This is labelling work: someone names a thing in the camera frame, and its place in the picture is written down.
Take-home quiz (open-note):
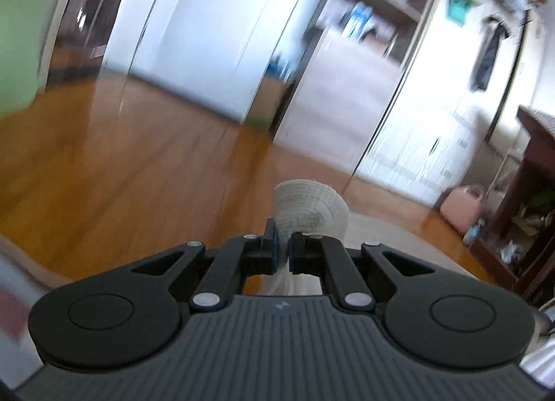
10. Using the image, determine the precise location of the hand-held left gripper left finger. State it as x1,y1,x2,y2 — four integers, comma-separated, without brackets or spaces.
130,218,279,313

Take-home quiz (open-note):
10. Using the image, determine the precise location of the blue bag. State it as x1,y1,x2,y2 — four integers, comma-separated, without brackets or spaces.
268,53,292,79

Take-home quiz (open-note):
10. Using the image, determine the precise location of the dark hanging garment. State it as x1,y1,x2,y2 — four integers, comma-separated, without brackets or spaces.
470,17,512,92

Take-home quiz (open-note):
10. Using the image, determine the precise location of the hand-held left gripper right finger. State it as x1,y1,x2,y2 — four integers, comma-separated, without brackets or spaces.
289,232,436,313

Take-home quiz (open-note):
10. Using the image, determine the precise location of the checkered mat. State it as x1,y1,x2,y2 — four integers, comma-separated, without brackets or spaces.
0,211,504,384

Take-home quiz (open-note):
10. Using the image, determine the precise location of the pink plastic container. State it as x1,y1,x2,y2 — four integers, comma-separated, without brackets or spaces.
440,184,486,232

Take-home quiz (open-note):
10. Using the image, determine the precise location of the white pajama shirt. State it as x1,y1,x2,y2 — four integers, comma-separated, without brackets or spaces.
260,180,350,298

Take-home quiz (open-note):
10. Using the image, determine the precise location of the beige shelf unit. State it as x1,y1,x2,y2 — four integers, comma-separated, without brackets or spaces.
273,0,438,146

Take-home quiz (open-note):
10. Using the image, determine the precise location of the small blue bottle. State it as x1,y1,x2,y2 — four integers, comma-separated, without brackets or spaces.
464,219,485,246

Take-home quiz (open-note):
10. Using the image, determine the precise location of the dark wooden shelf unit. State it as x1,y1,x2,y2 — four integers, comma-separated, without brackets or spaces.
470,106,555,310

